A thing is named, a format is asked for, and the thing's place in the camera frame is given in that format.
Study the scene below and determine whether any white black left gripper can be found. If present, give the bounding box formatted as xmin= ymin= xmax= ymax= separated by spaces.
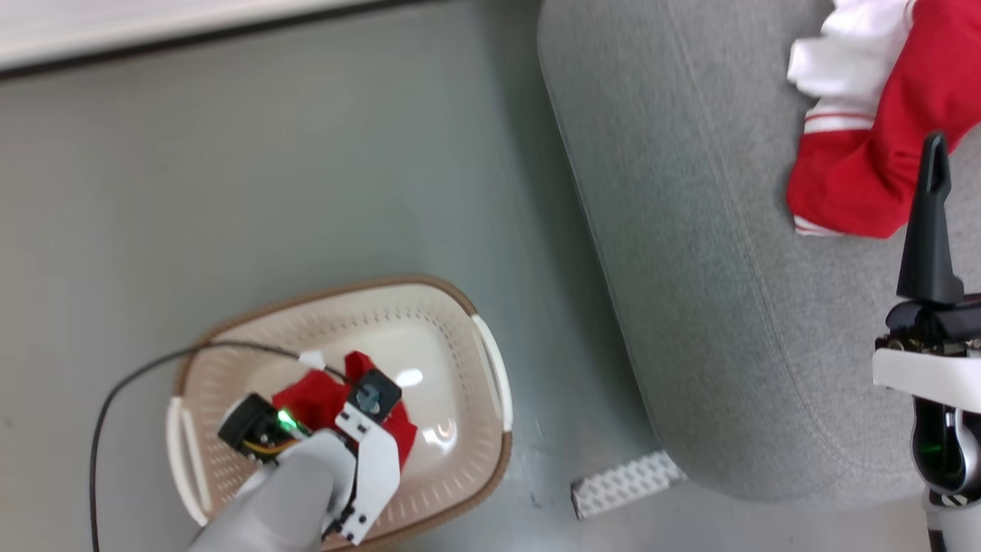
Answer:
xmin=332 ymin=368 xmax=405 ymax=547

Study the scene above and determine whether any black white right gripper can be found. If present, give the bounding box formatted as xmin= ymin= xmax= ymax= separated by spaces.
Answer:
xmin=871 ymin=131 xmax=981 ymax=412

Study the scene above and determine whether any plain red garment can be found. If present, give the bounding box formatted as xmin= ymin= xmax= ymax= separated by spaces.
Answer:
xmin=271 ymin=350 xmax=419 ymax=471

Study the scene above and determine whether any red and white garment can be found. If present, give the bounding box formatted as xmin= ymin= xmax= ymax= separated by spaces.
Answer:
xmin=785 ymin=0 xmax=981 ymax=239

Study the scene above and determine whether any cream laundry basket brown rim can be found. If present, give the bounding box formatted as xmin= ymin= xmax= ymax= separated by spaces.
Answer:
xmin=166 ymin=275 xmax=515 ymax=552

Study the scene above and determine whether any grey fabric sofa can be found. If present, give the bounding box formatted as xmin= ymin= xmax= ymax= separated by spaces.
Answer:
xmin=536 ymin=0 xmax=981 ymax=504

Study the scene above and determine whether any white dotted strip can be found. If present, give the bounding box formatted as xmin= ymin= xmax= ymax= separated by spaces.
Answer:
xmin=569 ymin=450 xmax=688 ymax=521

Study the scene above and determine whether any white and dark baseboard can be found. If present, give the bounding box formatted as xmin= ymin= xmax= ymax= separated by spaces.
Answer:
xmin=0 ymin=0 xmax=461 ymax=78

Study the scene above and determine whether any thin black cable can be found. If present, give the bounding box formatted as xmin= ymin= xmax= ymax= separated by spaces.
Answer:
xmin=89 ymin=339 xmax=355 ymax=552

